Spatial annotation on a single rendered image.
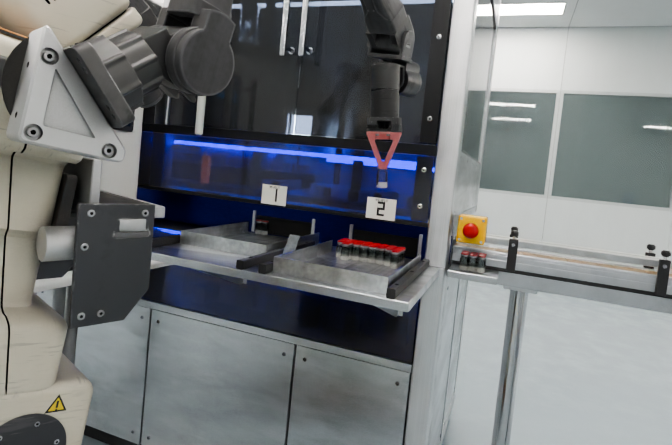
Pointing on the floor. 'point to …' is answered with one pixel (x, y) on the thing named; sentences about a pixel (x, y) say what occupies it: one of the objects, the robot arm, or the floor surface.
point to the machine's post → (444, 188)
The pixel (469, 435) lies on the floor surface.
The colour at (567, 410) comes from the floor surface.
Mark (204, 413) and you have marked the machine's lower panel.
